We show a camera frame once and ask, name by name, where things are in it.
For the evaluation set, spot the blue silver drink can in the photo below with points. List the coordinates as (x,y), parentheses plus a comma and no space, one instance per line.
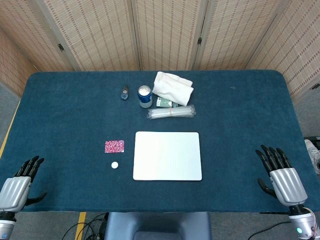
(145,98)

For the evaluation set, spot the yellow floor tape strip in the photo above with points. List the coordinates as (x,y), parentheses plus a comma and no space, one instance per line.
(81,225)
(7,135)

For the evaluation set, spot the dark blue tablecloth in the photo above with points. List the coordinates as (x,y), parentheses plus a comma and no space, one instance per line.
(75,112)

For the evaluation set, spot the woven folding screen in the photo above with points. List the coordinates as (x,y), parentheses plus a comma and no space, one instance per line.
(165,32)

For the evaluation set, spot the small black oval device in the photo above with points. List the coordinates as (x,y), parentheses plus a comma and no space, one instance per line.
(124,95)

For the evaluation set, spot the dark screen hinge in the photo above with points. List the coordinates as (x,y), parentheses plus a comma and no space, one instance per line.
(199,40)
(60,47)

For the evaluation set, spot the white rectangular board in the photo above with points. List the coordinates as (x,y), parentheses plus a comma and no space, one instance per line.
(167,156)

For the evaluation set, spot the pink patterned card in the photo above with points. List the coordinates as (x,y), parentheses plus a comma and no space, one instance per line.
(114,146)

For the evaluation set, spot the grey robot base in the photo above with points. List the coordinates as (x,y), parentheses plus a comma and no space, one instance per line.
(157,225)

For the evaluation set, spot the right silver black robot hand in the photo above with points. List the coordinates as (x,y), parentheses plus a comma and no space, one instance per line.
(287,185)

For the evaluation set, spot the green white small packet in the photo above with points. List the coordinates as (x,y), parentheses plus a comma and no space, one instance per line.
(162,102)

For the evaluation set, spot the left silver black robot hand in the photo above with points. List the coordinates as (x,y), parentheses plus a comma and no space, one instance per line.
(13,192)

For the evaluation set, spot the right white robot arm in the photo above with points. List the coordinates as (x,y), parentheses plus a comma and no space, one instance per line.
(302,222)

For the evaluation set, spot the folded white towel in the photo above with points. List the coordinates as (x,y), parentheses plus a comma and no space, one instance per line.
(172,87)

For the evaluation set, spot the small white round disc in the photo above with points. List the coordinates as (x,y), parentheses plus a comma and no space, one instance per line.
(114,165)

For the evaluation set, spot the bundle of clear straws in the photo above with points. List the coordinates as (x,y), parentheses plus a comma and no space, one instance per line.
(160,113)

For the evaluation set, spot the grey white shoe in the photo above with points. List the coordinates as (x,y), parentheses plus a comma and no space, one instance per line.
(312,152)

